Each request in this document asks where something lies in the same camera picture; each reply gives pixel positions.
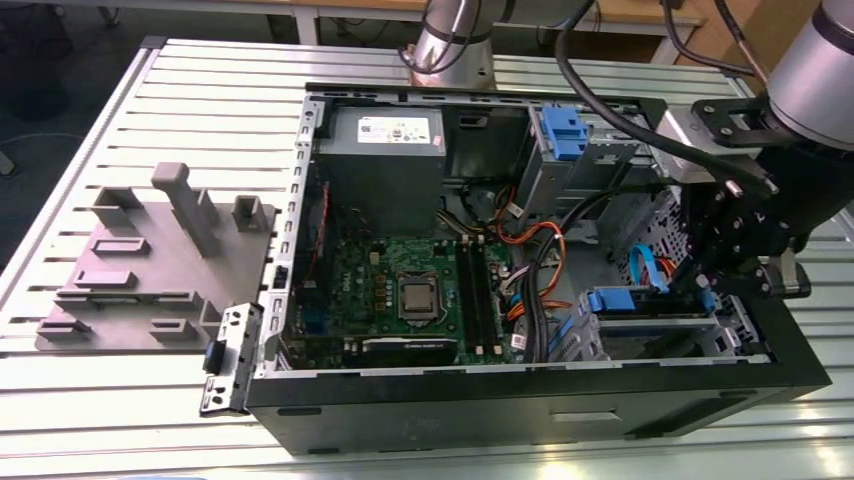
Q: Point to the metal drive cage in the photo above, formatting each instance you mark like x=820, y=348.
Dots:
x=567, y=185

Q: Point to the CPU socket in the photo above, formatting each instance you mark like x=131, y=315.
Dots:
x=421, y=321

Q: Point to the grey power supply unit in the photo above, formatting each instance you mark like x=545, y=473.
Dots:
x=381, y=185

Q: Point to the wooden desk white frame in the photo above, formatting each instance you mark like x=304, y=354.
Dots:
x=621, y=22

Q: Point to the black graphics card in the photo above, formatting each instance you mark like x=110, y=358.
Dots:
x=401, y=350

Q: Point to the green motherboard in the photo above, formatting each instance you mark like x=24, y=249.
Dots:
x=361, y=270

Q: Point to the grey parts rack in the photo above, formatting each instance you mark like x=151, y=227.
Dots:
x=167, y=280

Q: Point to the hinged metal rear bracket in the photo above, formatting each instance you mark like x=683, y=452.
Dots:
x=236, y=350

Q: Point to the black open PC case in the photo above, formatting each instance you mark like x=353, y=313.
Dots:
x=467, y=410

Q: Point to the black camera bracket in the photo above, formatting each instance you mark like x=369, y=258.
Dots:
x=717, y=112

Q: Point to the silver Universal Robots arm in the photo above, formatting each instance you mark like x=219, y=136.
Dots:
x=814, y=90

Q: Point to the silver CPU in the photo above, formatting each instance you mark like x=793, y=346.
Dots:
x=418, y=299

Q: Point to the wooden cabinet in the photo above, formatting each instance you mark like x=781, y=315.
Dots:
x=777, y=20

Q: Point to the blue plastic cage latch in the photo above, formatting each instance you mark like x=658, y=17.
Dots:
x=563, y=132

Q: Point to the metal disk bay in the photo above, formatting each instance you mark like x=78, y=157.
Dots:
x=654, y=326

